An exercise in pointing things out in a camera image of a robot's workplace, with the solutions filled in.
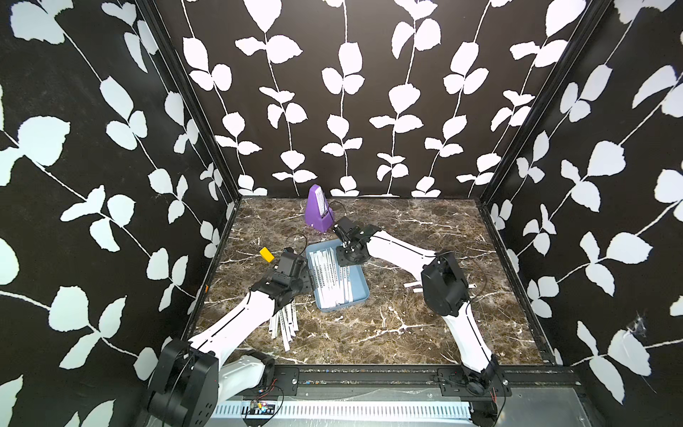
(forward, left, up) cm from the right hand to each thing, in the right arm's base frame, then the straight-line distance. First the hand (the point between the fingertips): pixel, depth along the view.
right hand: (340, 256), depth 95 cm
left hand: (-9, +11, +3) cm, 14 cm away
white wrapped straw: (-25, +17, -6) cm, 31 cm away
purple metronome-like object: (+19, +10, +1) cm, 21 cm away
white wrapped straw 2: (-21, +15, -5) cm, 26 cm away
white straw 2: (-6, +3, -5) cm, 9 cm away
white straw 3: (-9, -2, -5) cm, 10 cm away
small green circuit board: (-45, +21, -5) cm, 50 cm away
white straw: (-7, +8, -5) cm, 12 cm away
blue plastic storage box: (-5, -6, -5) cm, 9 cm away
